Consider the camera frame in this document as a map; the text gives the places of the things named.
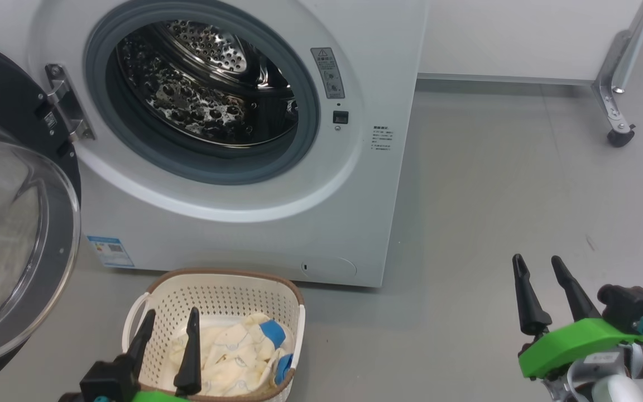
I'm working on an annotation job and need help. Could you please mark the metal door hinge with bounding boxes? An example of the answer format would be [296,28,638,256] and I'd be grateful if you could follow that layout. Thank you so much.
[45,63,96,142]

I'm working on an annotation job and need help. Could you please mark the blue energy label sticker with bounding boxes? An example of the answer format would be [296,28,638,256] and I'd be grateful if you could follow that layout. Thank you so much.
[87,235,135,269]

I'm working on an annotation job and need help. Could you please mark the white front-load washing machine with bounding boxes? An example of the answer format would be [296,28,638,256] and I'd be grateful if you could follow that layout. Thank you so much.
[0,0,428,288]

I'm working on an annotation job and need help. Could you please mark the round filter cover flap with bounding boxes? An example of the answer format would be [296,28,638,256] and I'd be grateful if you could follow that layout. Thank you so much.
[301,256,357,279]

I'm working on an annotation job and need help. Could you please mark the grey rubber door gasket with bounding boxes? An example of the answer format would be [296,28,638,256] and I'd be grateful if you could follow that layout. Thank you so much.
[84,0,321,186]

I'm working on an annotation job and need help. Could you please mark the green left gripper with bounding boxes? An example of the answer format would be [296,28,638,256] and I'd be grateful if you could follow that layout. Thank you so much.
[122,307,203,402]

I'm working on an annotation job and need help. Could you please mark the grey warning sticker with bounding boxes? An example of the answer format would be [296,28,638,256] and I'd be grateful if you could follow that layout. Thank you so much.
[310,47,346,100]

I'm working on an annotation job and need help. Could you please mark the pale yellow garment blue cuffs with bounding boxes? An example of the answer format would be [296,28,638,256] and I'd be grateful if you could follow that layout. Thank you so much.
[168,313,294,398]

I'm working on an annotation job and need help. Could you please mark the black caster wheel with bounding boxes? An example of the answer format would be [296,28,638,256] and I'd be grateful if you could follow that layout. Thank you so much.
[607,127,636,149]

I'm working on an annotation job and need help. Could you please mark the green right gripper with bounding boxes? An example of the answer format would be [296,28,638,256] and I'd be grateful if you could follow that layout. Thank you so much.
[512,254,643,402]

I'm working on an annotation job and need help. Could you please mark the white rolling partition panel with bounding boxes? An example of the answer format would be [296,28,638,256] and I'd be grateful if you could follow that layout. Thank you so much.
[418,0,643,149]

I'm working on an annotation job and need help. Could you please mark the cream perforated laundry basket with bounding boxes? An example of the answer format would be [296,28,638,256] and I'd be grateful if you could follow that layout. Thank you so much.
[122,268,306,402]

